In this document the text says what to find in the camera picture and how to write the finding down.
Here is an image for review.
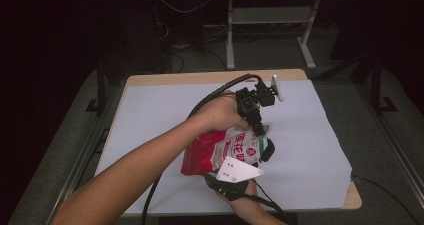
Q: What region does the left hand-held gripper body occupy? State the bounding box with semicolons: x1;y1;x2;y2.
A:
235;74;286;123

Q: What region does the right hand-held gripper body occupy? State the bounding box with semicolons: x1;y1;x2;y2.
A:
203;155;265;202

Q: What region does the black flip lid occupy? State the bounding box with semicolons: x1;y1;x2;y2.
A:
258;137;277;164

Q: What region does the red and white plastic bag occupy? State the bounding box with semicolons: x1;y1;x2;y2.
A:
180;123;273;177

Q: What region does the person's right hand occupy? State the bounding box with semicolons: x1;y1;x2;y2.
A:
216;180;260;216

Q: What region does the person's left hand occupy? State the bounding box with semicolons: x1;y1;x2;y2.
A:
189;91;251;133

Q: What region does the white table cover sheet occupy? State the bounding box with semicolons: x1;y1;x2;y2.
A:
94;79;354;216

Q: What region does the black metal stand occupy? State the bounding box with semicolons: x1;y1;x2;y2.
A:
352;51;399;115
84;60;112;115

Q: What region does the thick black gripper cable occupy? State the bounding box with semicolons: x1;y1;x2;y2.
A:
141;72;265;225

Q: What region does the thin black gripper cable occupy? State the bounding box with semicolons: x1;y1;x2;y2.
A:
247;179;292;225

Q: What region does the white metal desk frame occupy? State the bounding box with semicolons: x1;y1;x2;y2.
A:
213;0;323;71

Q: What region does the white hanging cable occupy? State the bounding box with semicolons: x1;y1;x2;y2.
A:
160;0;215;15

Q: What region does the black floor cable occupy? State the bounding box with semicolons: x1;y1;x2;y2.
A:
351;173;424;225

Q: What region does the aluminium floor rail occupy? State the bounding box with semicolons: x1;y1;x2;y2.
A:
353;81;424;201
42;84;128;225

